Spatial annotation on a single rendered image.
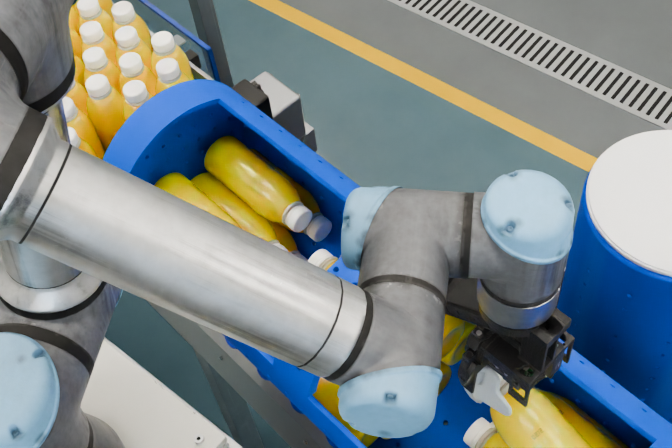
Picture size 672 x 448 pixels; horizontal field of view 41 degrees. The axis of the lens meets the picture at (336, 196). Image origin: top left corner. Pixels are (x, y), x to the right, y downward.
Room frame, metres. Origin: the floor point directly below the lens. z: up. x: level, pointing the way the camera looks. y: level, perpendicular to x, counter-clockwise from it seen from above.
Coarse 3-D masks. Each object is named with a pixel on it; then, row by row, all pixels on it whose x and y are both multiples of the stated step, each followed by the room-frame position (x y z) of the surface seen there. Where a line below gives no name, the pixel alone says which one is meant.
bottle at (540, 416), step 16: (512, 400) 0.41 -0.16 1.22; (528, 400) 0.40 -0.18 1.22; (544, 400) 0.41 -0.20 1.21; (496, 416) 0.40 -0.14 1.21; (512, 416) 0.39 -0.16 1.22; (528, 416) 0.39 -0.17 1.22; (544, 416) 0.39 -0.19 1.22; (560, 416) 0.39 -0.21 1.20; (512, 432) 0.38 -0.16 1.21; (528, 432) 0.37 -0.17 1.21; (544, 432) 0.37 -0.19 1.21; (560, 432) 0.37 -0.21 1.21; (576, 432) 0.37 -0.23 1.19
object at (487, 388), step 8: (488, 368) 0.41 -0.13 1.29; (480, 376) 0.41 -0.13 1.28; (488, 376) 0.41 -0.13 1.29; (496, 376) 0.41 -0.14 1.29; (480, 384) 0.41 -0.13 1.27; (488, 384) 0.41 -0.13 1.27; (496, 384) 0.40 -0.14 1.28; (480, 392) 0.41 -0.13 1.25; (488, 392) 0.40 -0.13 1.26; (496, 392) 0.40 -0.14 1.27; (480, 400) 0.42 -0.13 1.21; (488, 400) 0.40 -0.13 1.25; (496, 400) 0.39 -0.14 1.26; (504, 400) 0.39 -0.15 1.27; (496, 408) 0.39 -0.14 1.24; (504, 408) 0.39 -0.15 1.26
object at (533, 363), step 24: (480, 312) 0.42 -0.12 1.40; (480, 336) 0.42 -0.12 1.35; (504, 336) 0.42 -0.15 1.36; (528, 336) 0.39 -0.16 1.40; (552, 336) 0.38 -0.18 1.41; (480, 360) 0.41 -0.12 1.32; (504, 360) 0.39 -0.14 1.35; (528, 360) 0.39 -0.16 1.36; (552, 360) 0.39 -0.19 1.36; (528, 384) 0.37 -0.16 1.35
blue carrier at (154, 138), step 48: (192, 96) 0.93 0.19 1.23; (240, 96) 0.98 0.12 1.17; (144, 144) 0.86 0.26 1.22; (192, 144) 0.95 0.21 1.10; (288, 144) 0.84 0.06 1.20; (336, 192) 0.74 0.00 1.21; (336, 240) 0.80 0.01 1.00; (288, 384) 0.51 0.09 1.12; (576, 384) 0.48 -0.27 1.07; (336, 432) 0.44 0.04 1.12; (432, 432) 0.49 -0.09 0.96; (624, 432) 0.42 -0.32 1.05
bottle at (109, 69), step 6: (108, 60) 1.22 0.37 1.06; (102, 66) 1.19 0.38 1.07; (108, 66) 1.20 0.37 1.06; (114, 66) 1.21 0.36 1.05; (84, 72) 1.20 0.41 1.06; (90, 72) 1.19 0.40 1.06; (96, 72) 1.19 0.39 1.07; (102, 72) 1.19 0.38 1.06; (108, 72) 1.19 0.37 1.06; (114, 72) 1.19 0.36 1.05; (120, 72) 1.21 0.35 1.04; (84, 78) 1.19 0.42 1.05; (108, 78) 1.18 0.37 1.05; (114, 78) 1.19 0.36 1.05; (114, 84) 1.18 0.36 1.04
